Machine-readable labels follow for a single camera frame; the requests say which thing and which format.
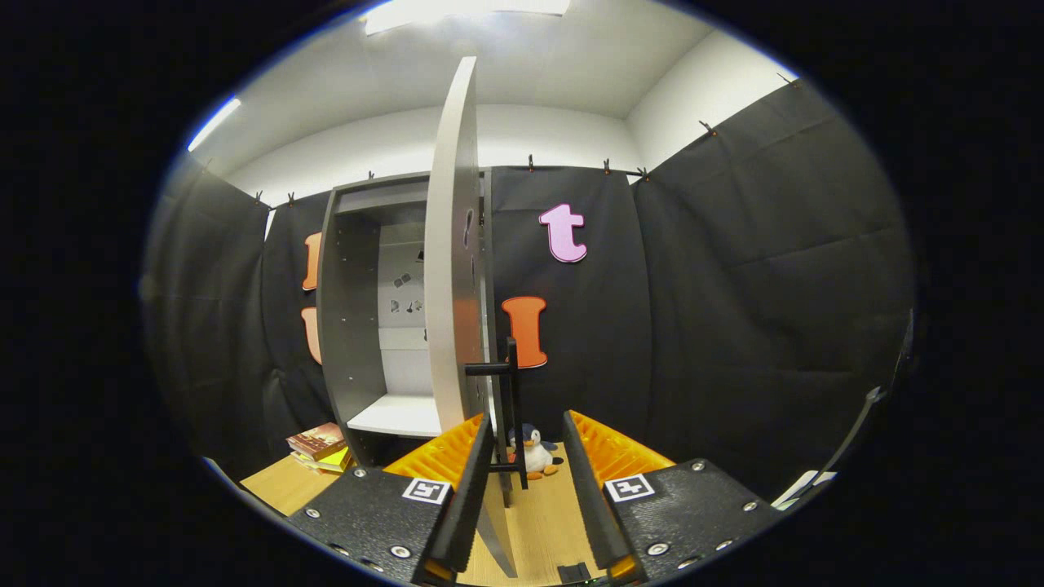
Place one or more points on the brown book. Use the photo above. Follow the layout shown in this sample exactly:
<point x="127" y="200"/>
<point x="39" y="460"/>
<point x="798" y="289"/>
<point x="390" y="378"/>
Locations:
<point x="318" y="440"/>

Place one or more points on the black backdrop cloth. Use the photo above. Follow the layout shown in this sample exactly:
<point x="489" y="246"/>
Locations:
<point x="734" y="285"/>

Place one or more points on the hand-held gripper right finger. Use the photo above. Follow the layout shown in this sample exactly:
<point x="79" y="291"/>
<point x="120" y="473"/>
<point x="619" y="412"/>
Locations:
<point x="589" y="505"/>

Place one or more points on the beige shoe cabinet door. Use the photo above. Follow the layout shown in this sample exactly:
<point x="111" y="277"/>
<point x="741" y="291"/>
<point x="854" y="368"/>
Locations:
<point x="449" y="244"/>

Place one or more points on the yellow book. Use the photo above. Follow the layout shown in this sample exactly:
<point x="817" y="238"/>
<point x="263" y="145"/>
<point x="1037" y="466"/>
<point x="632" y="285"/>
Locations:
<point x="334" y="461"/>

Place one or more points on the wide ceiling light panel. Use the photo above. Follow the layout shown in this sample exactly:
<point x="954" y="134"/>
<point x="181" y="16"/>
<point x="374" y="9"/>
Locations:
<point x="457" y="10"/>

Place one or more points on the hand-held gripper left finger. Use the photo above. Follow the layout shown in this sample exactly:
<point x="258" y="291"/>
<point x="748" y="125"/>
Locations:
<point x="473" y="505"/>

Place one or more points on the grey shoe cabinet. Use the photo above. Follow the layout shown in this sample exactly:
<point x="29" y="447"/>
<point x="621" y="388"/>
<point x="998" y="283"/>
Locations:
<point x="351" y="326"/>

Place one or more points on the row of black cloth clips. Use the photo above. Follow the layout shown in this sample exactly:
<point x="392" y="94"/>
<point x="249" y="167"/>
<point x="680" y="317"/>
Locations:
<point x="530" y="163"/>

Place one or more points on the narrow ceiling light strip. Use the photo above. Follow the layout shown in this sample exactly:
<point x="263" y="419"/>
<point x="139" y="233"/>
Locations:
<point x="214" y="124"/>

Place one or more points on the penguin plush toy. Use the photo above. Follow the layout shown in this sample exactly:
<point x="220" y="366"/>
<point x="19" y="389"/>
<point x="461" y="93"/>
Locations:
<point x="536" y="456"/>

